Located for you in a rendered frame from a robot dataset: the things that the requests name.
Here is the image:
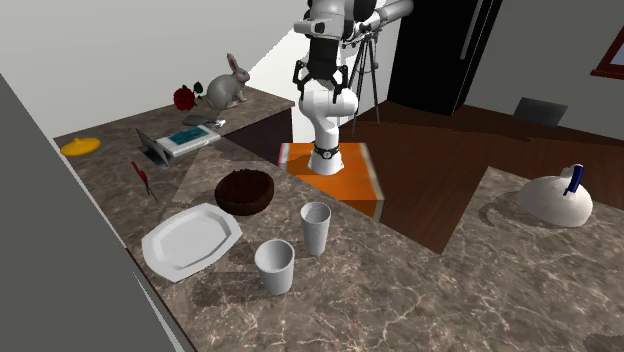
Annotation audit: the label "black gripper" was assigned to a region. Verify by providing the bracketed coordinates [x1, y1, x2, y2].
[291, 36, 350, 104]

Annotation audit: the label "white telescope on tripod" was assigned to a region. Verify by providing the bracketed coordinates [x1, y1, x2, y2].
[348, 0, 416, 138]

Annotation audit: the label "grey rabbit figure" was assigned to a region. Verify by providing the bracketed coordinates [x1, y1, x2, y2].
[201, 52, 252, 111]

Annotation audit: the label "orange robot stand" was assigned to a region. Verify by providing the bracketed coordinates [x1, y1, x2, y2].
[278, 141, 386, 221]

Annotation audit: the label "grey flat stapler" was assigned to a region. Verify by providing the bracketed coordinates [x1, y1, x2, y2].
[182, 113, 227, 129]

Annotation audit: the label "dark brown round bowl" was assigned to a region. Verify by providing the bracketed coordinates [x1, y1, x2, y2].
[213, 167, 276, 218]

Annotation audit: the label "red rose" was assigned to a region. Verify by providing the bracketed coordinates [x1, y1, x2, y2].
[172, 81, 205, 113]

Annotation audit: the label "white book with teal cover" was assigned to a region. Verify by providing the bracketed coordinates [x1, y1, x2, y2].
[155, 124, 223, 159]

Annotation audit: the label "tall grey cup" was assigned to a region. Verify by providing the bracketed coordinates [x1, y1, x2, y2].
[299, 201, 333, 258]

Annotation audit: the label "grey open laptop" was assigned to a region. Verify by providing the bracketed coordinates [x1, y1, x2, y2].
[134, 127, 173, 170]

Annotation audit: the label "short grey cup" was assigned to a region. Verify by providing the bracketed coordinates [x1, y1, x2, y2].
[253, 238, 297, 297]

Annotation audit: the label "red scissors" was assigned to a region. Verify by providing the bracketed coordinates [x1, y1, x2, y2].
[129, 160, 160, 204]

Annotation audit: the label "white octagonal plate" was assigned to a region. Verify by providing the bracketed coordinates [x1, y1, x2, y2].
[140, 202, 244, 284]

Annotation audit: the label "yellow round lid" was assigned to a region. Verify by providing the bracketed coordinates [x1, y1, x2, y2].
[59, 136, 103, 158]

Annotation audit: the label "white dome with blue handle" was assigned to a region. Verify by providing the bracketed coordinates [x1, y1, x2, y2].
[516, 163, 595, 229]

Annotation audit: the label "red framed wall picture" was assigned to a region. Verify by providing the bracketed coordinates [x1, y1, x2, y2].
[589, 24, 624, 81]

